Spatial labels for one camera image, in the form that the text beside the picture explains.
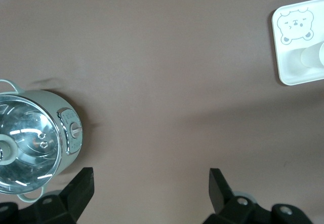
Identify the pale green electric pot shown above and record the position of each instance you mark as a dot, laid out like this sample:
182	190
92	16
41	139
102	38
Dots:
64	102

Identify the white bear print tray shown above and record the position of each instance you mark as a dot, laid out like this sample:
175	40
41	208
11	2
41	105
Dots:
291	67

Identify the white plastic cup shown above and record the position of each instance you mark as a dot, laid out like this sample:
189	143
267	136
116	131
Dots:
311	55

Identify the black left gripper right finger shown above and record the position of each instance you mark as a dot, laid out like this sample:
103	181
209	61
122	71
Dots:
227	208

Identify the brown table cover mat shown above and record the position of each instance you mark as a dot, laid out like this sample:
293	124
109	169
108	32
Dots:
162	56

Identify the glass pot lid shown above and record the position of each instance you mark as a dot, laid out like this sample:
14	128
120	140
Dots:
25	122

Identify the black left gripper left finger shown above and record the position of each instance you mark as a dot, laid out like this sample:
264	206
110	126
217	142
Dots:
63	206

